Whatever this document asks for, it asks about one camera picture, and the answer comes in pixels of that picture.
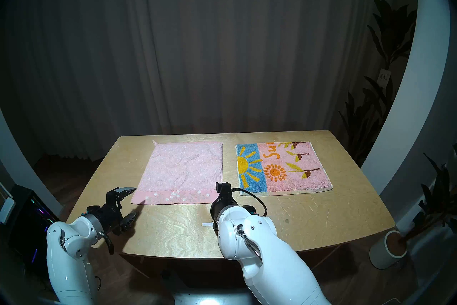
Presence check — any black right camera cable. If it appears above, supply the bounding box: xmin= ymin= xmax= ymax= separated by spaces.
xmin=230 ymin=188 xmax=268 ymax=217

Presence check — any tall dark leafy plant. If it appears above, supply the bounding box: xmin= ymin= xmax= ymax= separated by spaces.
xmin=337 ymin=0 xmax=418 ymax=165

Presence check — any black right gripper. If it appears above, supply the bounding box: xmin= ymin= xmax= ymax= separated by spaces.
xmin=211 ymin=182 xmax=238 ymax=234

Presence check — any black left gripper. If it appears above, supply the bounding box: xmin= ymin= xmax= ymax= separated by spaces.
xmin=89 ymin=187 xmax=138 ymax=236

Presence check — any dark plant in white pot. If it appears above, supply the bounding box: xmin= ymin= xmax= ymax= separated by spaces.
xmin=403 ymin=143 xmax=457 ymax=242

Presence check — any grey pleated curtain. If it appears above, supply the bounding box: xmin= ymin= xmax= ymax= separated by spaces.
xmin=0 ymin=0 xmax=418 ymax=162

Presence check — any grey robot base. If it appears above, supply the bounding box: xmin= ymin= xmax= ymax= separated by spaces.
xmin=171 ymin=288 xmax=257 ymax=305

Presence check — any small white box device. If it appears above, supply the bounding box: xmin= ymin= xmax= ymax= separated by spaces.
xmin=0 ymin=197 xmax=15 ymax=224

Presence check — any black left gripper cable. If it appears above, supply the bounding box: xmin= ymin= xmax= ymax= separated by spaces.
xmin=99 ymin=232 xmax=115 ymax=256

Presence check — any sun and flower print towel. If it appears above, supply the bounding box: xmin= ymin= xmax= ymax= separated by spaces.
xmin=236 ymin=141 xmax=333 ymax=197

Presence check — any white round plant pot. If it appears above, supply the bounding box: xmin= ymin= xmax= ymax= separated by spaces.
xmin=369 ymin=230 xmax=408 ymax=270

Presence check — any plain pink towel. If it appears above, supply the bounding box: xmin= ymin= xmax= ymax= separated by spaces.
xmin=131 ymin=140 xmax=224 ymax=205

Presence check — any black computer tower with lights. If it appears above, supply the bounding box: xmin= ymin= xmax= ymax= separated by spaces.
xmin=7 ymin=185 xmax=61 ymax=278

